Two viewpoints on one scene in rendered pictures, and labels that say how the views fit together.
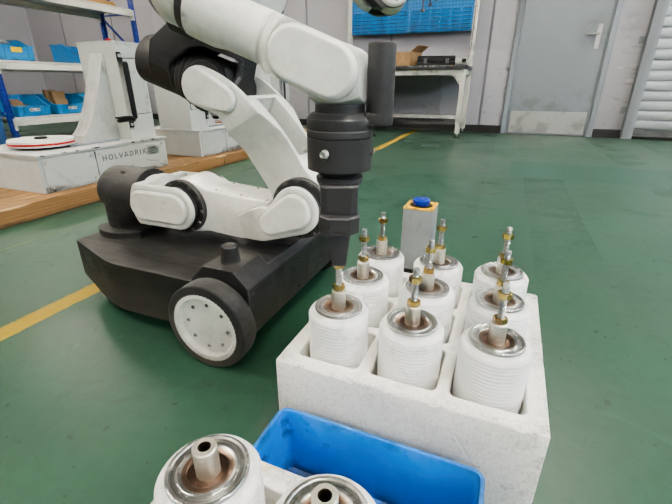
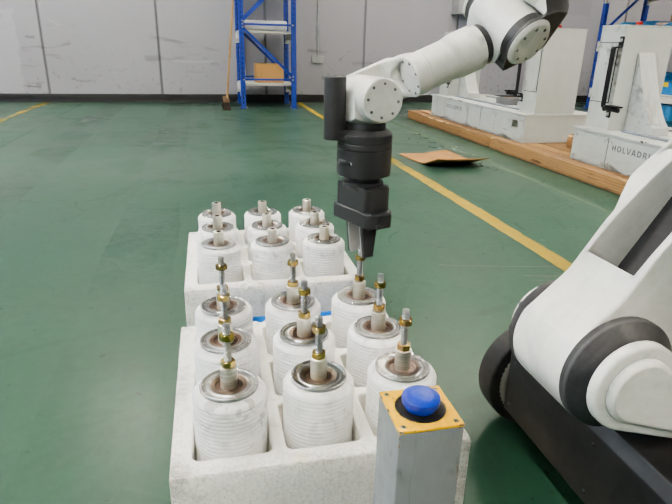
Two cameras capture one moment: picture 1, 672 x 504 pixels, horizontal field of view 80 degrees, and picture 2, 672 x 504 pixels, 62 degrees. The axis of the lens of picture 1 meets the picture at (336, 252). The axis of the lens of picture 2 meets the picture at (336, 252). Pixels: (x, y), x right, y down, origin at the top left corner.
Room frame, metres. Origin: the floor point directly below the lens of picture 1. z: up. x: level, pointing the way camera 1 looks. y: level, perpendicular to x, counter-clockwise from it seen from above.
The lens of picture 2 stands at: (1.26, -0.56, 0.67)
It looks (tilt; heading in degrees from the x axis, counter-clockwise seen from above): 20 degrees down; 144
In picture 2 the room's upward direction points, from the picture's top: 1 degrees clockwise
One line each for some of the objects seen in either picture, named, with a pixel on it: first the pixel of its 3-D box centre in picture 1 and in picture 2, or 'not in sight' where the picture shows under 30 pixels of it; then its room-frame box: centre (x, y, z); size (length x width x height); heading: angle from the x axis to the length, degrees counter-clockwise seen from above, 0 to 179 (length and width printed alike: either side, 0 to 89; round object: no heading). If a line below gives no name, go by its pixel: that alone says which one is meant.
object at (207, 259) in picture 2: not in sight; (220, 281); (0.17, -0.10, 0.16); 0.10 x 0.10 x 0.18
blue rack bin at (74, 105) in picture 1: (57, 103); not in sight; (4.97, 3.27, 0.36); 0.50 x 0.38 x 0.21; 69
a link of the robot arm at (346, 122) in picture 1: (351, 92); (360, 113); (0.56, -0.02, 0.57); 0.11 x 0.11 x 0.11; 76
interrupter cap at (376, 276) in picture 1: (363, 275); (377, 327); (0.66, -0.05, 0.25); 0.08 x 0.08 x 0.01
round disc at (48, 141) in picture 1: (41, 141); not in sight; (2.18, 1.56, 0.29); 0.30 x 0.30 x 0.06
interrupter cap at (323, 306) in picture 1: (338, 306); (358, 296); (0.55, 0.00, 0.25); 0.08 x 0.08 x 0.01
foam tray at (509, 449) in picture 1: (419, 362); (303, 421); (0.61, -0.16, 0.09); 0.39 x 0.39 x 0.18; 67
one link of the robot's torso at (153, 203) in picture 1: (184, 199); not in sight; (1.09, 0.42, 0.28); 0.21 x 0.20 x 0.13; 68
